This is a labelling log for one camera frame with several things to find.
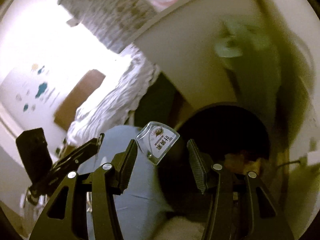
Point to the white wall socket with switch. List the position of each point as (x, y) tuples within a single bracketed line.
[(313, 157)]

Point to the clear plastic blister package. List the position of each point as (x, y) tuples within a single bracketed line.
[(157, 142)]

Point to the brown wooden board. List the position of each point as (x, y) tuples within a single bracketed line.
[(80, 100)]

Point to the black round trash bin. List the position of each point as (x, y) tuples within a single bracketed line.
[(225, 127)]

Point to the blue wall stickers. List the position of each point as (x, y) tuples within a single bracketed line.
[(41, 88)]

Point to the orange wrapper in bin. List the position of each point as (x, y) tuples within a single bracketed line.
[(243, 161)]

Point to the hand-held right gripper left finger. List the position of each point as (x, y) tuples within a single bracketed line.
[(128, 165)]

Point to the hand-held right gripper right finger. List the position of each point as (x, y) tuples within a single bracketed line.
[(197, 165)]

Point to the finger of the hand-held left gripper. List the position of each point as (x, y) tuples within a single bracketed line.
[(75, 157)]

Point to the patterned curtain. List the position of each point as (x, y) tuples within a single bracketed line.
[(110, 10)]

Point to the white crumpled bedding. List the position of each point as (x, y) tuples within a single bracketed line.
[(120, 97)]

